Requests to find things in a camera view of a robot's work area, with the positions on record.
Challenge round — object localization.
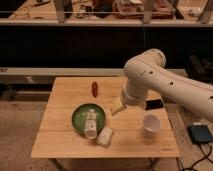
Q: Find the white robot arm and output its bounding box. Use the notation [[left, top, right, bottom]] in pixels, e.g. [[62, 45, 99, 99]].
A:
[[121, 49, 213, 122]]

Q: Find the yellow sponge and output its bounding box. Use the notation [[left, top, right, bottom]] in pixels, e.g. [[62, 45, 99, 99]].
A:
[[110, 97, 127, 116]]

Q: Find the white plastic cup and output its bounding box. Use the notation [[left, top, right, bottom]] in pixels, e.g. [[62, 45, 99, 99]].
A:
[[142, 114, 162, 138]]

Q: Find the background wooden workbench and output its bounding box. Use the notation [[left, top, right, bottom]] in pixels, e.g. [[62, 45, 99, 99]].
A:
[[0, 0, 213, 27]]

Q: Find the red chili pepper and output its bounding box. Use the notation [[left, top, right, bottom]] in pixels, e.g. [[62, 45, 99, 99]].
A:
[[92, 82, 98, 97]]

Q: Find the beige sponge block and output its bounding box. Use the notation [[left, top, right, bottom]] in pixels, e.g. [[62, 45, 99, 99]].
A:
[[96, 127, 114, 148]]

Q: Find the black floor cable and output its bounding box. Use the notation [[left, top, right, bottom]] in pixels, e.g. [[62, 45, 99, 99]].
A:
[[175, 143, 213, 171]]

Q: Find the wooden table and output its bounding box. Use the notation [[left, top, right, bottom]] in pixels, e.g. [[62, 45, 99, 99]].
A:
[[31, 77, 179, 171]]

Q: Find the black smartphone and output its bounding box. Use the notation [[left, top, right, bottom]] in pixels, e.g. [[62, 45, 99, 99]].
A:
[[146, 99, 164, 110]]

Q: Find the white plastic bottle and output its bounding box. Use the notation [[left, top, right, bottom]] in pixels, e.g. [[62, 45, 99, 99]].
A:
[[84, 109, 97, 139]]

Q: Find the black power box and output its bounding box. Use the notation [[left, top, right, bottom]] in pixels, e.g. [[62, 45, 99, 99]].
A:
[[187, 125, 213, 144]]

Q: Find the green round plate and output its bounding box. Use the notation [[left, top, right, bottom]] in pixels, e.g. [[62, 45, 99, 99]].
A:
[[72, 103, 106, 135]]

